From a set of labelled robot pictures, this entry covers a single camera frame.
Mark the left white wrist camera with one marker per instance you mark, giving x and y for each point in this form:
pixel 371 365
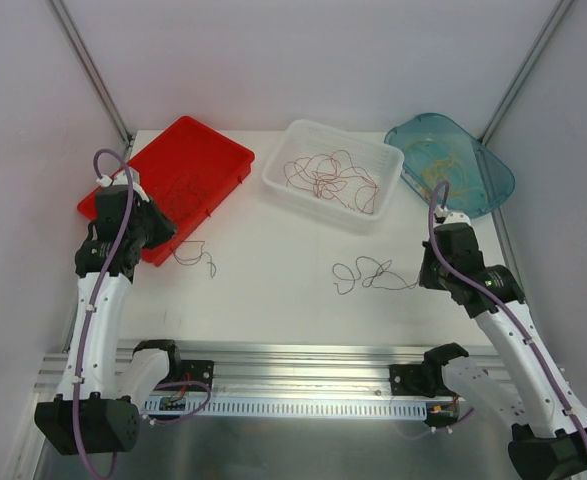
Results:
pixel 120 178

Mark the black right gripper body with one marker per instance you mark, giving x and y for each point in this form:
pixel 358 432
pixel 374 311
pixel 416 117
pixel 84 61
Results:
pixel 428 273

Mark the white slotted cable duct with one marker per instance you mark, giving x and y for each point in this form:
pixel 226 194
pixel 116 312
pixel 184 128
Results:
pixel 376 408

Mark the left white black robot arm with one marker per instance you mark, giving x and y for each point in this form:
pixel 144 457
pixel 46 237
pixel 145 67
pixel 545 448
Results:
pixel 95 410

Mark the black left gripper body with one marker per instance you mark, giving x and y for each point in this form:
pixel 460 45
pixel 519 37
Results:
pixel 158 226

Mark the right aluminium frame post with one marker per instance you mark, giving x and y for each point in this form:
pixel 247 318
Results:
pixel 542 41

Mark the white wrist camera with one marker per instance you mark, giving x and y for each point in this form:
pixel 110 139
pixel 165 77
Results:
pixel 442 216
pixel 120 178

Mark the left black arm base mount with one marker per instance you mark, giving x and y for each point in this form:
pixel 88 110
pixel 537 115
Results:
pixel 189 375

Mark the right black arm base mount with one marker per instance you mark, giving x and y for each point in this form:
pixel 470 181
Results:
pixel 416 380

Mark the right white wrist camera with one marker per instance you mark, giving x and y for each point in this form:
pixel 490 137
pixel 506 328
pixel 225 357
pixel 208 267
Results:
pixel 442 216

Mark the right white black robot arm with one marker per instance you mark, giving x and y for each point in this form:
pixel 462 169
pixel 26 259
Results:
pixel 547 421

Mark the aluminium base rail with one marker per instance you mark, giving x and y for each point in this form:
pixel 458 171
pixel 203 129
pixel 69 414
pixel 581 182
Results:
pixel 300 371

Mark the aluminium frame post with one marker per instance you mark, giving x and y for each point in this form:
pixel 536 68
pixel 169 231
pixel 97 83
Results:
pixel 542 41
pixel 73 36

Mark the red plastic tray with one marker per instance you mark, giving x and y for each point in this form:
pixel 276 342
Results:
pixel 189 170

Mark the left aluminium frame post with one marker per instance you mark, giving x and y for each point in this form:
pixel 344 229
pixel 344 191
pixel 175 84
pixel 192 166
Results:
pixel 73 36

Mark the teal translucent plastic bin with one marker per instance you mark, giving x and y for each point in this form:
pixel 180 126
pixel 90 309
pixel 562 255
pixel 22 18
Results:
pixel 437 149

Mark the white perforated plastic basket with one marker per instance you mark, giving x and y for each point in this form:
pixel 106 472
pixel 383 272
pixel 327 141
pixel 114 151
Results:
pixel 333 175

